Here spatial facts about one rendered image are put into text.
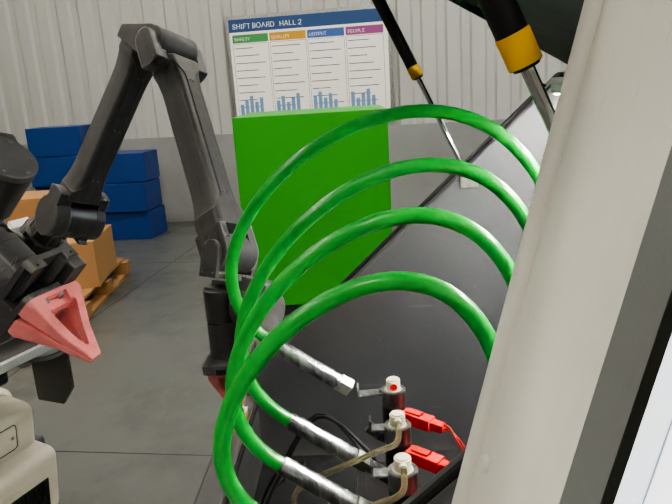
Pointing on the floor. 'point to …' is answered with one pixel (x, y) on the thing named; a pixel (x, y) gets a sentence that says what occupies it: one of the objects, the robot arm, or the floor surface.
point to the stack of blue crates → (61, 157)
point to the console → (574, 254)
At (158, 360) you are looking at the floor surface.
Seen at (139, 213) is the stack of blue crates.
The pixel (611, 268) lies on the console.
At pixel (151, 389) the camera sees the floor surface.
